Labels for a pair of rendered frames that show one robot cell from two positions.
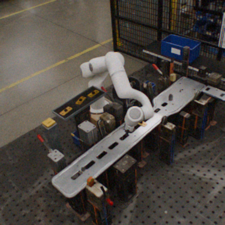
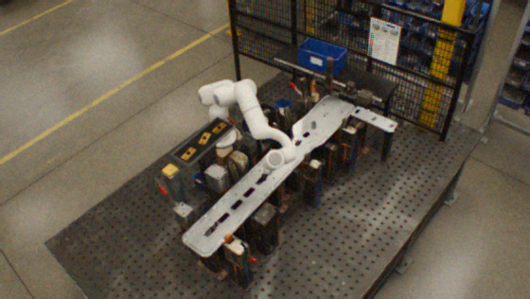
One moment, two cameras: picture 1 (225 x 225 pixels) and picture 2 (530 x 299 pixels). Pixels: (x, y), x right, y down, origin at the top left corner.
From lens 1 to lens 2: 0.51 m
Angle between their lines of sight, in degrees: 7
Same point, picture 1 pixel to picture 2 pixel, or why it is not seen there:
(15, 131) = (109, 167)
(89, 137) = (220, 184)
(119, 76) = (254, 114)
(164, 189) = (311, 237)
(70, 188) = (204, 246)
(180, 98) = (325, 125)
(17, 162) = (130, 215)
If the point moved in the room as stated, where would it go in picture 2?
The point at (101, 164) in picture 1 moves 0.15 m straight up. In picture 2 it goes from (237, 216) to (234, 198)
